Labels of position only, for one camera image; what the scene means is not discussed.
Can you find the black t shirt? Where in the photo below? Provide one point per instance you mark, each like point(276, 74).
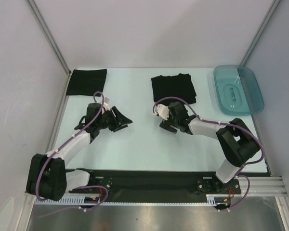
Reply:
point(180, 86)
point(86, 82)

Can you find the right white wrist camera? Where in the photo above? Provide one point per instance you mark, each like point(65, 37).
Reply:
point(161, 111)

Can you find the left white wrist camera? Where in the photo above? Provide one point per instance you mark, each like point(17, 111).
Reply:
point(107, 102)

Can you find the teal transparent plastic bin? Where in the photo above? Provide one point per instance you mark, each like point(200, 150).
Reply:
point(237, 90)

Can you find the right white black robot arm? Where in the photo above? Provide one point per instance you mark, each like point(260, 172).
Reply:
point(237, 142)

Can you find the white slotted cable duct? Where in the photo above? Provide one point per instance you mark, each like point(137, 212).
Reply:
point(72, 200)

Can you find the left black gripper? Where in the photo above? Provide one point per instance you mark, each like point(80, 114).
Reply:
point(122, 121)

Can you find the aluminium frame rail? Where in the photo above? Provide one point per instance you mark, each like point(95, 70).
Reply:
point(265, 185)

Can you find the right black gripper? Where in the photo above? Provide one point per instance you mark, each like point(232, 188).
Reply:
point(172, 119)

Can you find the aluminium corner post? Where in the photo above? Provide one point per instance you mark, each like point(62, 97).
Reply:
point(260, 31)
point(48, 34)

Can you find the folded black t shirt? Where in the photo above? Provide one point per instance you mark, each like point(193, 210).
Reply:
point(86, 82)

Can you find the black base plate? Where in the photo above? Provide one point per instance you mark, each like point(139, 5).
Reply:
point(153, 196)

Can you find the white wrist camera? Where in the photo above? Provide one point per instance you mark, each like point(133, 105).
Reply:
point(107, 102)
point(161, 111)

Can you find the right aluminium corner post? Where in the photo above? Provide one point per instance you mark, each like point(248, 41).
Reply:
point(260, 31)

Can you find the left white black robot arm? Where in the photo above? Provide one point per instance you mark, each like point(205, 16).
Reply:
point(48, 177)

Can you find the left aluminium corner post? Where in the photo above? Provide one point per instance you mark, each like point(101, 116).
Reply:
point(48, 34)

